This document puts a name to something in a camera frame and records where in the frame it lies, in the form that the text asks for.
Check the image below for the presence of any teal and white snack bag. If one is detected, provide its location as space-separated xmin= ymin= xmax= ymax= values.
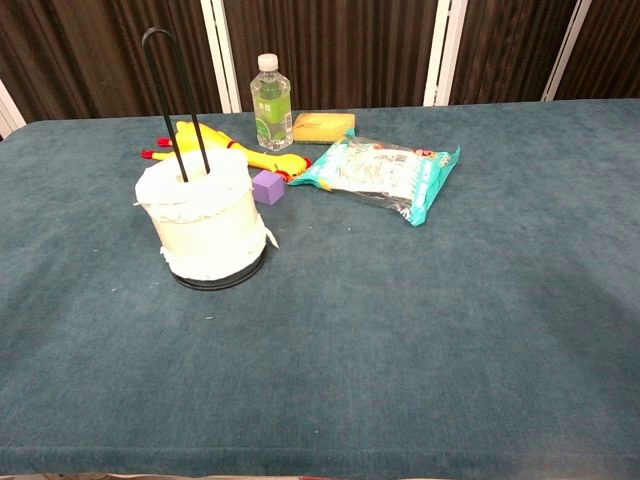
xmin=287 ymin=128 xmax=462 ymax=228

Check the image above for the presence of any white screen frame post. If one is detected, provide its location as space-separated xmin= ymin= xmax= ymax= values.
xmin=199 ymin=0 xmax=242 ymax=114
xmin=542 ymin=0 xmax=594 ymax=103
xmin=0 ymin=79 xmax=27 ymax=141
xmin=423 ymin=0 xmax=469 ymax=107

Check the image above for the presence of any yellow sponge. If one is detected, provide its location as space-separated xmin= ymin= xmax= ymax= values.
xmin=292 ymin=112 xmax=357 ymax=146

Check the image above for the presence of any blue velvet covered table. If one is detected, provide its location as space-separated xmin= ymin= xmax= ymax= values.
xmin=0 ymin=98 xmax=640 ymax=479

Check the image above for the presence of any clear bottle with green label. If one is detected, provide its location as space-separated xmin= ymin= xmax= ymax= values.
xmin=249 ymin=53 xmax=294 ymax=151

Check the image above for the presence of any purple foam cube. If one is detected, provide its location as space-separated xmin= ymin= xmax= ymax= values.
xmin=251 ymin=169 xmax=287 ymax=206

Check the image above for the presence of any yellow rubber chicken toy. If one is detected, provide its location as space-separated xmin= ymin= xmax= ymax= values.
xmin=141 ymin=121 xmax=314 ymax=182

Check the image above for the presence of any white paper towel roll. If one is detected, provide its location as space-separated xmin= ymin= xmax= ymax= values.
xmin=132 ymin=148 xmax=280 ymax=281

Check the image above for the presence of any black wire paper roll stand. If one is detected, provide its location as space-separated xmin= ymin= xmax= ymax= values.
xmin=141 ymin=27 xmax=270 ymax=292

